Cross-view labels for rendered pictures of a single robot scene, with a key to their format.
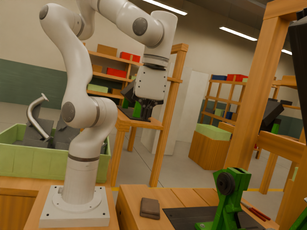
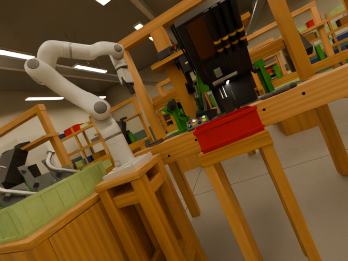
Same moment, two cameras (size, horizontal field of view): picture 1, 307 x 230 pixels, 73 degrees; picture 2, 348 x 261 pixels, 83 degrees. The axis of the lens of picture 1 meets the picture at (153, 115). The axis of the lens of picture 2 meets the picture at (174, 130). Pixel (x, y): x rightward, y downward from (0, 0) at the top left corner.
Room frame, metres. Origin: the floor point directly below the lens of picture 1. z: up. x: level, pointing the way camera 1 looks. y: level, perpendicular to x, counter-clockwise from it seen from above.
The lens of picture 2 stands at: (-0.27, 0.93, 1.01)
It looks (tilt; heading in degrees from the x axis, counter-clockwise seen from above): 3 degrees down; 310
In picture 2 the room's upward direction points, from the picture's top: 24 degrees counter-clockwise
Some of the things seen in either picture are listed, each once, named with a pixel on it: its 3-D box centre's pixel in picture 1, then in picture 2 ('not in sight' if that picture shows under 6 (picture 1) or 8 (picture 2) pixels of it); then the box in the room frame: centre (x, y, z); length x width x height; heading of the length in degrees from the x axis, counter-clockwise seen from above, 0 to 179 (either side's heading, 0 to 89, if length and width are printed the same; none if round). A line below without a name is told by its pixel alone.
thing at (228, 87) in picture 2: not in sight; (230, 86); (0.35, -0.70, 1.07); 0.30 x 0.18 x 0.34; 23
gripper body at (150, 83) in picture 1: (151, 81); (125, 75); (0.68, 0.03, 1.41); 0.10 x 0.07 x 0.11; 107
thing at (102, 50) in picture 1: (124, 86); not in sight; (7.05, 1.15, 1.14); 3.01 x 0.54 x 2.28; 112
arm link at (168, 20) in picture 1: (159, 35); (116, 55); (0.68, 0.03, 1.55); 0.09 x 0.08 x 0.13; 151
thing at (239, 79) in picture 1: (230, 110); (88, 154); (6.66, -2.39, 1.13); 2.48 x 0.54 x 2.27; 22
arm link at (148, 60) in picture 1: (156, 62); (121, 67); (0.68, 0.03, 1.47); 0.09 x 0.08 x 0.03; 107
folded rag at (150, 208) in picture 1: (150, 207); (156, 142); (0.78, -0.06, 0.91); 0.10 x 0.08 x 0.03; 2
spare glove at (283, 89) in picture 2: not in sight; (277, 91); (-0.02, -0.40, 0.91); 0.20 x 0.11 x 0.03; 12
